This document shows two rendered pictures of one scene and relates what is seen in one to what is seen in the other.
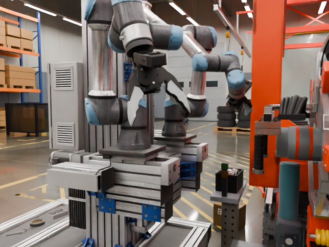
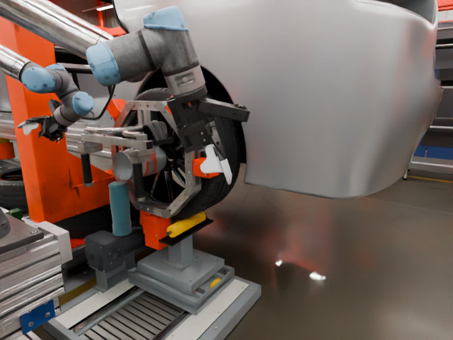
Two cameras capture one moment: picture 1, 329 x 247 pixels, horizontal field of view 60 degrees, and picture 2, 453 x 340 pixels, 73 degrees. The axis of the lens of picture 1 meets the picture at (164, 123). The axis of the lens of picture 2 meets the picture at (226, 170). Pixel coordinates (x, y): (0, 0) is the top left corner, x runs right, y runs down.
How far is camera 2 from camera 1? 0.88 m
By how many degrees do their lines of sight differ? 78
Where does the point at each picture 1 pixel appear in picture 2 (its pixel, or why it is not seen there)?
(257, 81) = (33, 96)
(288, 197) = (125, 214)
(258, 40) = (25, 42)
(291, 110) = (163, 135)
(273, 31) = not seen: hidden behind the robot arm
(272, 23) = not seen: hidden behind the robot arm
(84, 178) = not seen: outside the picture
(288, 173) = (123, 192)
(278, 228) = (104, 249)
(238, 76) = (88, 100)
